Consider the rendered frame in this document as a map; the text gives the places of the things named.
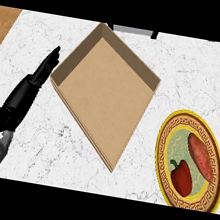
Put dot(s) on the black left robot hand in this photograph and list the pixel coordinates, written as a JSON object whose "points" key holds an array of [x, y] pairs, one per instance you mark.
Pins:
{"points": [[20, 95]]}

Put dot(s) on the brown cardboard box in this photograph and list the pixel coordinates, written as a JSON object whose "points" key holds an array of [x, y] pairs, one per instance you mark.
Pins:
{"points": [[106, 91]]}

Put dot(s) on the red bell pepper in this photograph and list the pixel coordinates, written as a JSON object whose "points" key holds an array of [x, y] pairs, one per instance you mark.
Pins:
{"points": [[182, 177]]}

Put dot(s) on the yellow patterned plate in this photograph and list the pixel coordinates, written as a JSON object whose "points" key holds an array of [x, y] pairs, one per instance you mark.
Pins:
{"points": [[190, 160]]}

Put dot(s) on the grey and black appliance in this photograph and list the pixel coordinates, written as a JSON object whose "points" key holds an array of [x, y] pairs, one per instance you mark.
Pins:
{"points": [[132, 30]]}

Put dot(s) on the reddish sweet potato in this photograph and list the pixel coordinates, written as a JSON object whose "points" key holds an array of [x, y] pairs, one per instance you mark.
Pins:
{"points": [[200, 156]]}

